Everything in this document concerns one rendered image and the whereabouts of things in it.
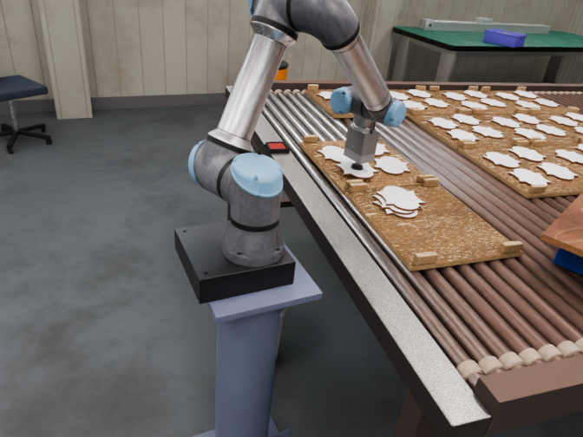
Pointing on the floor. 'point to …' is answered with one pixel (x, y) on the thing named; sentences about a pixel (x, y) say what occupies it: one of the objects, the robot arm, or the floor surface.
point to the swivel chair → (22, 85)
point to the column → (252, 355)
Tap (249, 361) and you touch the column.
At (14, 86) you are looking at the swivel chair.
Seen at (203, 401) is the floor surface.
